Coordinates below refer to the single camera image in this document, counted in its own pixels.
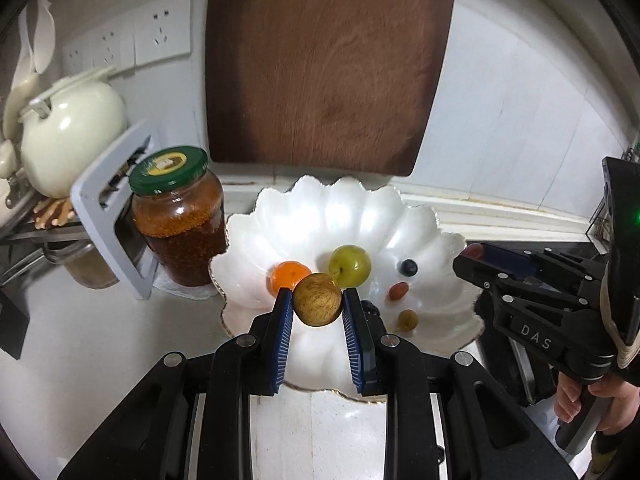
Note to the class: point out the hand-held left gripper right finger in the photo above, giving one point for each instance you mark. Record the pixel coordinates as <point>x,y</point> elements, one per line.
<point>352,345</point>

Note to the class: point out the person's right hand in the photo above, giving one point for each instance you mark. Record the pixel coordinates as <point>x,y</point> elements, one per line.
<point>625,395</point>

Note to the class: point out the black knife block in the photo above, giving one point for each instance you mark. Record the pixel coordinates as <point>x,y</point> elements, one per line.
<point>10,325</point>

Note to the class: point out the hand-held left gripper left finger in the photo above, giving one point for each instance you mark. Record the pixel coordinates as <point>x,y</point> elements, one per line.
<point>282,340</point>

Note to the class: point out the blueberry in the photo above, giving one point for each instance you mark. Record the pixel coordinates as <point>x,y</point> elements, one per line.
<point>410,267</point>

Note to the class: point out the orange mandarin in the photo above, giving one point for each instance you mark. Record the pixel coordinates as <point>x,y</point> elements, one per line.
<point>290,274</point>

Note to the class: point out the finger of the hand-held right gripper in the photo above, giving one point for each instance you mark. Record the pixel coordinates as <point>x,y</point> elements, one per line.
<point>505,259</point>
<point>475,269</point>

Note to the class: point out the steel pot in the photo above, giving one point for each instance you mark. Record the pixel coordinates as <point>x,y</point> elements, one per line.
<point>90,270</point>

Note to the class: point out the glass jar with green lid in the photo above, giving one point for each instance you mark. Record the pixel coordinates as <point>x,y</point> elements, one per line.
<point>180,220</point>

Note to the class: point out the white scalloped bowl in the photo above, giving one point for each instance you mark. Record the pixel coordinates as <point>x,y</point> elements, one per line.
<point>320,220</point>

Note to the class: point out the small brown longan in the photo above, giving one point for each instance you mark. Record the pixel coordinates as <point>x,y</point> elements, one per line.
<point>407,320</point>

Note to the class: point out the brown wooden cutting board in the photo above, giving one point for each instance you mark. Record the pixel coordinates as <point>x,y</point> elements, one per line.
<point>330,60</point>

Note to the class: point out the white plastic rack frame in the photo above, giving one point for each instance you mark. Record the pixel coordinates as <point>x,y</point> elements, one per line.
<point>95,210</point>

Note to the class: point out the white wall socket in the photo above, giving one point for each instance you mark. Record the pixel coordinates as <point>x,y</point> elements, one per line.
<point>114,40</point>
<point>79,55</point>
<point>162,27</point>

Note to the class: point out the cream kettle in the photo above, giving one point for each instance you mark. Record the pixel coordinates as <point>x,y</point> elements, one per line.
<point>70,130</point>

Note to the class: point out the dark purple grape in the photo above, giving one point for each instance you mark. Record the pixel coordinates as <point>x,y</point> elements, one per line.
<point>372,310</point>

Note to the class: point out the wooden trivet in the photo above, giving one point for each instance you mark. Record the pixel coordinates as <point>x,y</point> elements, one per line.
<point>55,212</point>

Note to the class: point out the green plum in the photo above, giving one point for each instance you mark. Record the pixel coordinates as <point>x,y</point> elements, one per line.
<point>352,262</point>

